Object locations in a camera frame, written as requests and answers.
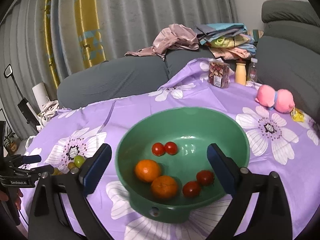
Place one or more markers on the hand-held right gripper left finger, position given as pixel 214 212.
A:
pixel 96 172

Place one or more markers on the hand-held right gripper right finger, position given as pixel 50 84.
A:
pixel 220 170

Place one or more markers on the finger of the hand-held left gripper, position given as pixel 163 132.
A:
pixel 32 159
pixel 37 171

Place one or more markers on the red tomato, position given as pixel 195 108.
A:
pixel 158 148
pixel 191 188
pixel 205 177
pixel 171 148

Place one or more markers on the green tomato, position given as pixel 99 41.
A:
pixel 79 160

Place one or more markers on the small brown round fruit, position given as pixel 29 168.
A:
pixel 72 165

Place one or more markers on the green plastic bowl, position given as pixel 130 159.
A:
pixel 190 130

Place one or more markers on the small orange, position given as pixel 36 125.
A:
pixel 147 170

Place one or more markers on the large orange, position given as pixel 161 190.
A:
pixel 164 187

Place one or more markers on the person's left hand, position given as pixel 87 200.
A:
pixel 18 198

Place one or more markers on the white plastic bag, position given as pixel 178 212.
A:
pixel 28 140

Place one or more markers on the potted plant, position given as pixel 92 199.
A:
pixel 8 137

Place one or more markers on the white cloth bag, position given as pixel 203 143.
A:
pixel 48 110

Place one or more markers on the black stand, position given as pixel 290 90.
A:
pixel 25 107

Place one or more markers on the purple floral tablecloth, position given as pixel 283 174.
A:
pixel 120 115

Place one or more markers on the white paper roll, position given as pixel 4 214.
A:
pixel 39 92

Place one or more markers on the pink plush toy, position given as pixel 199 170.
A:
pixel 275 100

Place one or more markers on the clear bag of snacks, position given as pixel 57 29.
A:
pixel 218 75

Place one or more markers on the yellow candy packet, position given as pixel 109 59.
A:
pixel 297 115

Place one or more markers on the yellow bottle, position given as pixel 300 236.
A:
pixel 240 73

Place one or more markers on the grey sofa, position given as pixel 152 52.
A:
pixel 125 77

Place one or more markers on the clear plastic bottle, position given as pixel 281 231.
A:
pixel 252 72

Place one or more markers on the stack of folded cloths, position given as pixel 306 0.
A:
pixel 225 40

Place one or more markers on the pink crumpled clothes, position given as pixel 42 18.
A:
pixel 175 37

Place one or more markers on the yellow patterned curtain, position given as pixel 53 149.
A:
pixel 87 17

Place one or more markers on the grey curtain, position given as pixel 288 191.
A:
pixel 150 10

